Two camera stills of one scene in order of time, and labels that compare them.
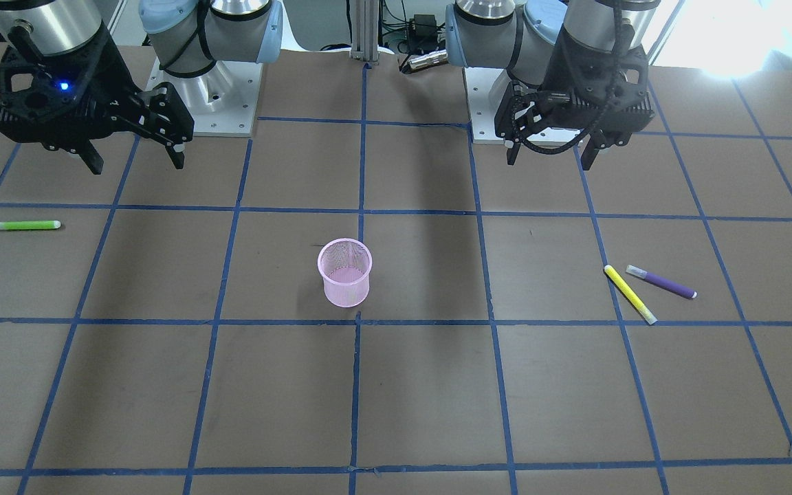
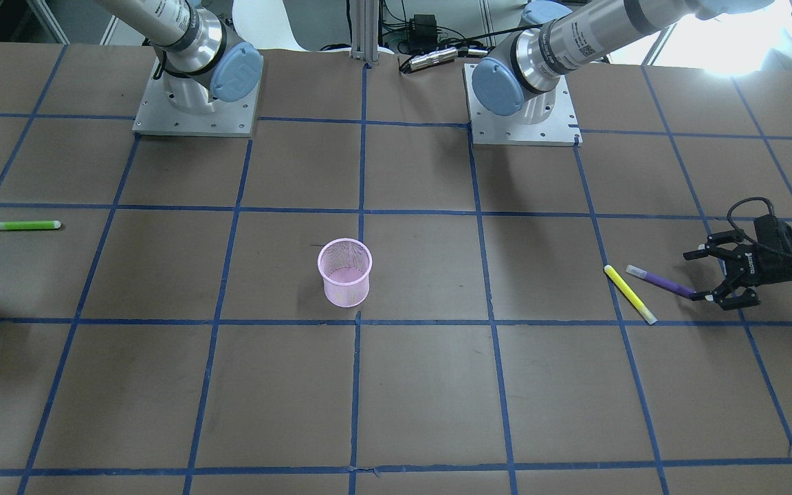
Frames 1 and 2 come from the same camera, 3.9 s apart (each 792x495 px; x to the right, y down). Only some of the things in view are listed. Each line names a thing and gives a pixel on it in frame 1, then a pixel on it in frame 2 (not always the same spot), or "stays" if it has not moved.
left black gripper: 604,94 -> 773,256
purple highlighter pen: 656,281 stays
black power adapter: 423,34 stays
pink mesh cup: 345,265 stays
